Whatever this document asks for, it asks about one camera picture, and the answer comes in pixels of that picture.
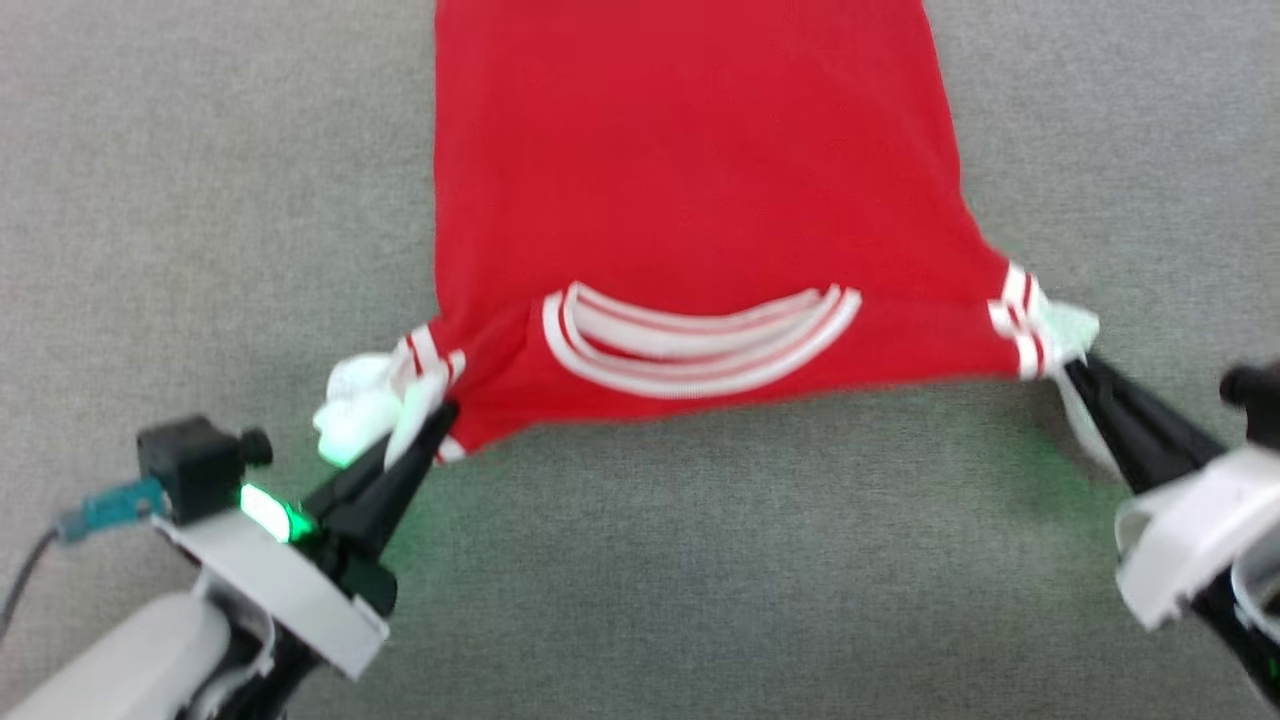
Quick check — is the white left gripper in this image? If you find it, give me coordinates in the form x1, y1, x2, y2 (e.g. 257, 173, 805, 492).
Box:
155, 405, 459, 683

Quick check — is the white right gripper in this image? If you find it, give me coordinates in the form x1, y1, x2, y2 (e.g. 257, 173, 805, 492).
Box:
1068, 358, 1280, 701

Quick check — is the red and white shirt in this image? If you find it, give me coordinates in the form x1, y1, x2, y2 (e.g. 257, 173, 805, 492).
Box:
313, 0, 1101, 471

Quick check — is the grey fabric sofa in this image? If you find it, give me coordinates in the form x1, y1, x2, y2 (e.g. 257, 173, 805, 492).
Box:
0, 0, 1280, 720

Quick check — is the teal cable connector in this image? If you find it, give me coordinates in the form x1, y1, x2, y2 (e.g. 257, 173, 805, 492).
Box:
55, 478, 167, 546

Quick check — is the thin black camera cable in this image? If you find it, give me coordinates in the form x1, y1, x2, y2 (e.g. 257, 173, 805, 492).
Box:
0, 528, 63, 643

